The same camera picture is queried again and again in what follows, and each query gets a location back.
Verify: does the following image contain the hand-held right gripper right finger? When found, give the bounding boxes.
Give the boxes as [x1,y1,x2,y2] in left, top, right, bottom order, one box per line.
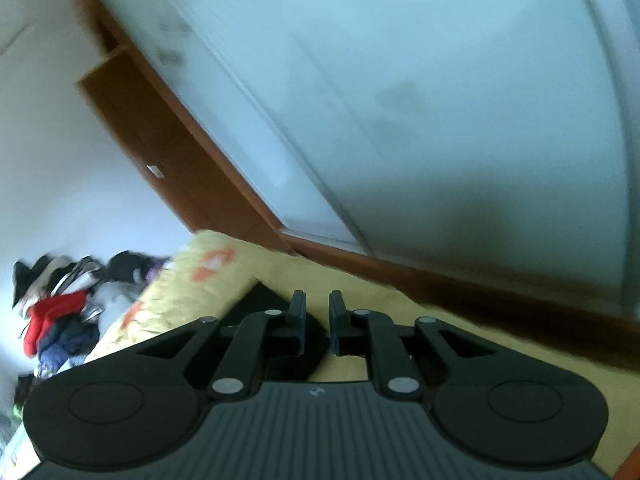
[327,290,497,403]

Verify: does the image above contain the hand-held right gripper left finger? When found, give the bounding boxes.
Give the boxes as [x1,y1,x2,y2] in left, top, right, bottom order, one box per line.
[134,290,308,403]

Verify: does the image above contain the black pants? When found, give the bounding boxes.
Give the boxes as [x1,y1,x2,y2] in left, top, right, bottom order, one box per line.
[220,280,370,383]

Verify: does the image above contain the yellow printed bedsheet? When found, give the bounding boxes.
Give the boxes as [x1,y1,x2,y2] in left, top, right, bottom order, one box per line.
[85,230,640,397]

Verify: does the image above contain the brown wooden door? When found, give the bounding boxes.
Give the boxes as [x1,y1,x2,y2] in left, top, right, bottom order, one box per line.
[76,44,297,257]

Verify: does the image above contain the white flower-print wardrobe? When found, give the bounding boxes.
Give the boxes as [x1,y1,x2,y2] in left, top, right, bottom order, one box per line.
[82,0,640,343]

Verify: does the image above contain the pile of clothes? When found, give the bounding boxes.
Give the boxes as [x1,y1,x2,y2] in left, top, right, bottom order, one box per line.
[12,250,175,381]

